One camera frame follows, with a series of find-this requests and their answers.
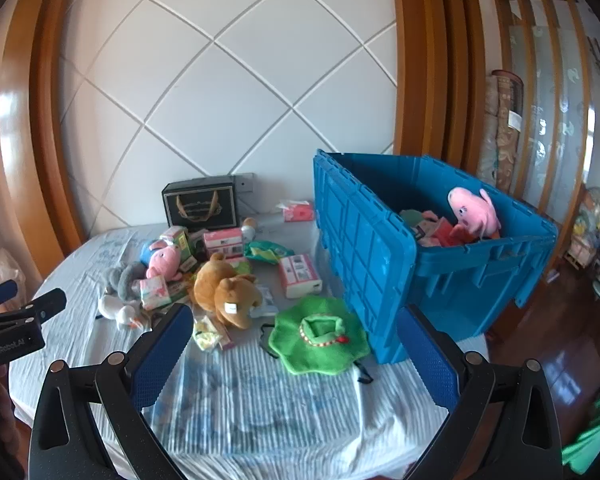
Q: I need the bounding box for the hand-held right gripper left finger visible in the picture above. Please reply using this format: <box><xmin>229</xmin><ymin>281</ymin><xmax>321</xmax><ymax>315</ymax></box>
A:
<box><xmin>27</xmin><ymin>304</ymin><xmax>196</xmax><ymax>480</ymax></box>

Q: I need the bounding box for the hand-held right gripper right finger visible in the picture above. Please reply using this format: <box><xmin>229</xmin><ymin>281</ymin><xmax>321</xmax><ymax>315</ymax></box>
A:
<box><xmin>396</xmin><ymin>304</ymin><xmax>565</xmax><ymax>480</ymax></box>

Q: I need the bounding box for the white duck plush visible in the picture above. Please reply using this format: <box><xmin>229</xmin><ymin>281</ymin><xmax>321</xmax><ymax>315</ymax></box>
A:
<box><xmin>97</xmin><ymin>294</ymin><xmax>148</xmax><ymax>332</ymax></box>

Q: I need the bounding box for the brown bear plush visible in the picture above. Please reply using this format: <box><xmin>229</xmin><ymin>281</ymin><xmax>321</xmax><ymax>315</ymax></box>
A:
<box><xmin>192</xmin><ymin>252</ymin><xmax>265</xmax><ymax>330</ymax></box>

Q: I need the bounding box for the blue plastic storage crate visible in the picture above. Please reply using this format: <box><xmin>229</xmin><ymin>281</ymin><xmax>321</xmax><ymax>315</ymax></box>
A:
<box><xmin>313</xmin><ymin>149</ymin><xmax>559</xmax><ymax>365</ymax></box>

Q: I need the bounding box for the white pink fabric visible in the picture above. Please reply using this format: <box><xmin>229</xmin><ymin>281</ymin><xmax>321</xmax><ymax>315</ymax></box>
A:
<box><xmin>0</xmin><ymin>247</ymin><xmax>26</xmax><ymax>286</ymax></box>

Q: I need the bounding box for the yellow white small packet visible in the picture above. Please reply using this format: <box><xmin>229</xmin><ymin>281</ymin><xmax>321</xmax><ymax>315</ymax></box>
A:
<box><xmin>192</xmin><ymin>317</ymin><xmax>222</xmax><ymax>352</ymax></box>

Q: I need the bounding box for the small green white box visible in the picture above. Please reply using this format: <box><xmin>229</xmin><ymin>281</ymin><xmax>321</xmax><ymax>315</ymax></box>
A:
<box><xmin>139</xmin><ymin>277</ymin><xmax>176</xmax><ymax>311</ymax></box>

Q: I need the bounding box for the grey plush toy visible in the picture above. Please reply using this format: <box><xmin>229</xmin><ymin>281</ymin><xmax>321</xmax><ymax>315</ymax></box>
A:
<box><xmin>101</xmin><ymin>262</ymin><xmax>148</xmax><ymax>303</ymax></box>

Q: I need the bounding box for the pink pig plush blue body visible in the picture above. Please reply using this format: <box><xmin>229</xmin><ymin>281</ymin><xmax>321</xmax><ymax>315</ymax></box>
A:
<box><xmin>140</xmin><ymin>239</ymin><xmax>183</xmax><ymax>281</ymax></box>

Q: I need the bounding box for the green yellow small box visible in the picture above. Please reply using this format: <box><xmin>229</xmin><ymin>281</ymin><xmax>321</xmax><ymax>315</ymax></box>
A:
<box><xmin>177</xmin><ymin>245</ymin><xmax>201</xmax><ymax>271</ymax></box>

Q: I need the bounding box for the clear plastic pack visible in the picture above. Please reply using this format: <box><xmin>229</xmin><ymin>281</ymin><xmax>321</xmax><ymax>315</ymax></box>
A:
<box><xmin>252</xmin><ymin>287</ymin><xmax>277</xmax><ymax>317</ymax></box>

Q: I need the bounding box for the pink green small box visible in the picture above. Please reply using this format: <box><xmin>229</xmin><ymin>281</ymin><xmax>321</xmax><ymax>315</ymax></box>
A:
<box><xmin>159</xmin><ymin>226</ymin><xmax>191</xmax><ymax>253</ymax></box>

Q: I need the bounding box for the green plush hat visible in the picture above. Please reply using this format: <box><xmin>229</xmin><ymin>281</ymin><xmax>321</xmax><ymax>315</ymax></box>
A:
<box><xmin>272</xmin><ymin>296</ymin><xmax>371</xmax><ymax>376</ymax></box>

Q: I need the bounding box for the pink box with barcode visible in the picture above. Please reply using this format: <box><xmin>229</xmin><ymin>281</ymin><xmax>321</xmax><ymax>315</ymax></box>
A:
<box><xmin>202</xmin><ymin>228</ymin><xmax>246</xmax><ymax>260</ymax></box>

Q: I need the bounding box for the green foil wipes packet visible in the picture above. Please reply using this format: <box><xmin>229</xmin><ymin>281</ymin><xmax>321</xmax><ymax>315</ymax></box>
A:
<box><xmin>244</xmin><ymin>240</ymin><xmax>296</xmax><ymax>263</ymax></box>

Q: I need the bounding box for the pink white carton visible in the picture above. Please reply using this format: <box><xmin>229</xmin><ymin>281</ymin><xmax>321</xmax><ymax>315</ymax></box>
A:
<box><xmin>278</xmin><ymin>254</ymin><xmax>323</xmax><ymax>298</ymax></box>

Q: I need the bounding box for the pink pig plush red dress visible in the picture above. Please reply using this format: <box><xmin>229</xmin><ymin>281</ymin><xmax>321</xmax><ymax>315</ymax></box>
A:
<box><xmin>447</xmin><ymin>186</ymin><xmax>502</xmax><ymax>243</ymax></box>

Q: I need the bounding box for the small beige doll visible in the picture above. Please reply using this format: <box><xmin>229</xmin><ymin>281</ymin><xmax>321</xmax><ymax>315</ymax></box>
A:
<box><xmin>240</xmin><ymin>212</ymin><xmax>286</xmax><ymax>243</ymax></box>

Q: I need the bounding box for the person's green clothing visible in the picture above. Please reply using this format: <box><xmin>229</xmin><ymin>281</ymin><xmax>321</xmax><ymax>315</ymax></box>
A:
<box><xmin>560</xmin><ymin>365</ymin><xmax>600</xmax><ymax>478</ymax></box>

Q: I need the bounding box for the pink tissue pack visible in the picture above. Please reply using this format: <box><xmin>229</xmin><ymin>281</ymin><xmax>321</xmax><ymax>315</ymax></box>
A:
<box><xmin>276</xmin><ymin>200</ymin><xmax>315</xmax><ymax>224</ymax></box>

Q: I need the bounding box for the distant household clutter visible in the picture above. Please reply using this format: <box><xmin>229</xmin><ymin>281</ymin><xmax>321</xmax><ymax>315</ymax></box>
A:
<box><xmin>567</xmin><ymin>185</ymin><xmax>600</xmax><ymax>271</ymax></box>

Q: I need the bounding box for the white rolled quilt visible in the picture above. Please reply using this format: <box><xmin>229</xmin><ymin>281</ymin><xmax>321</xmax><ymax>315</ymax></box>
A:
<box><xmin>477</xmin><ymin>75</ymin><xmax>503</xmax><ymax>186</ymax></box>

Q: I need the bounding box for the patterned rolled carpet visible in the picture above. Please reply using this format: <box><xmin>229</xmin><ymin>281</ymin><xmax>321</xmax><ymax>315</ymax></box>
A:
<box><xmin>495</xmin><ymin>69</ymin><xmax>524</xmax><ymax>191</ymax></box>

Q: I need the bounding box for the wooden frosted glass partition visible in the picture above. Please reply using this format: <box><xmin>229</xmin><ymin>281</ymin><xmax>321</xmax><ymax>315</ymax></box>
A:
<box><xmin>489</xmin><ymin>0</ymin><xmax>598</xmax><ymax>221</ymax></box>

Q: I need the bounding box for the black gift box gold handle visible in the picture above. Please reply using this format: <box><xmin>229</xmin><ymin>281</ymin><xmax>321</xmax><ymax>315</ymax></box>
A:
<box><xmin>161</xmin><ymin>175</ymin><xmax>241</xmax><ymax>231</ymax></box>

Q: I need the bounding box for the wooden door frame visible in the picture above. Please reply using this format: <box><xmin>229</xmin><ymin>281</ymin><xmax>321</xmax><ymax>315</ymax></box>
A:
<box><xmin>390</xmin><ymin>0</ymin><xmax>488</xmax><ymax>171</ymax></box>

